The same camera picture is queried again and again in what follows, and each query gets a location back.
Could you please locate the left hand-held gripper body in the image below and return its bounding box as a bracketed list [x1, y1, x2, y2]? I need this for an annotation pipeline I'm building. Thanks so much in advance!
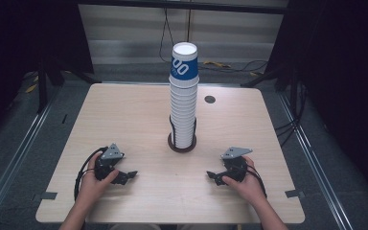
[94, 143, 126, 182]

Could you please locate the person's right hand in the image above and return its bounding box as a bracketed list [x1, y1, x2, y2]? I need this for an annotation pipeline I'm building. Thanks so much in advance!
[221, 155, 267, 206]

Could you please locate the black metal stand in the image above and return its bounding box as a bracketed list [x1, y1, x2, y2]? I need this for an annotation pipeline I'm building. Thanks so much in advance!
[35, 57, 103, 115]

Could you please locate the yellow floor strip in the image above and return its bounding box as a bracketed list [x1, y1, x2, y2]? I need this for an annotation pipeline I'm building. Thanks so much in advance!
[202, 59, 232, 69]
[25, 82, 39, 95]

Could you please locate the black hanging cable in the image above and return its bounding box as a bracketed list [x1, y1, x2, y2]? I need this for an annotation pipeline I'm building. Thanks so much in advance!
[158, 8, 175, 64]
[186, 8, 193, 43]

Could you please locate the grey tape strip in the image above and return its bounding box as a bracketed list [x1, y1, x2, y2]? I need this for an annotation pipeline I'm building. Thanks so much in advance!
[39, 191, 58, 201]
[284, 189, 306, 199]

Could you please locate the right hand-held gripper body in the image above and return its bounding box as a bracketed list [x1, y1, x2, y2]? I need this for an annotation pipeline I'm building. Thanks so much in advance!
[219, 146, 254, 184]

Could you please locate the dark curtain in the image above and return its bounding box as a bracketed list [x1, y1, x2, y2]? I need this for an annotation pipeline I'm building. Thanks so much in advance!
[0, 0, 94, 142]
[266, 0, 368, 200]

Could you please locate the stack of white paper cups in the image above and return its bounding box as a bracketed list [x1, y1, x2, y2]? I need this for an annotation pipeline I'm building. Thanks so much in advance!
[169, 80, 199, 150]

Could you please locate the metal floor rail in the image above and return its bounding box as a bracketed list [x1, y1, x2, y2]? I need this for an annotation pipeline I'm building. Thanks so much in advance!
[0, 85, 62, 222]
[275, 91, 355, 230]

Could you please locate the black floor cable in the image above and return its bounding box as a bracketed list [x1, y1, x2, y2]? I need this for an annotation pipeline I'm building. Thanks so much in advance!
[200, 58, 270, 74]

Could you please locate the dark wooden wire cup holder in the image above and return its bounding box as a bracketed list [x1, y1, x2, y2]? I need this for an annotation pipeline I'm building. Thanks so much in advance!
[167, 114, 198, 153]

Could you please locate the right hand-held gripper black cable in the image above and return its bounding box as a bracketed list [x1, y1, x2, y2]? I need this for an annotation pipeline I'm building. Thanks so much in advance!
[246, 163, 268, 199]

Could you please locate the bundle of black floor cables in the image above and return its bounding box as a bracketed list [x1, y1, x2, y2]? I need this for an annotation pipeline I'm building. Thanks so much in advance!
[273, 80, 309, 149]

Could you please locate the blue printed paper cup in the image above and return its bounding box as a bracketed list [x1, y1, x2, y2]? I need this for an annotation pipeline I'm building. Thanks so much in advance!
[169, 41, 200, 89]

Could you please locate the person's left hand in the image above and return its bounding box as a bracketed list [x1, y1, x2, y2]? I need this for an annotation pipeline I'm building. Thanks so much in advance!
[78, 155, 120, 203]

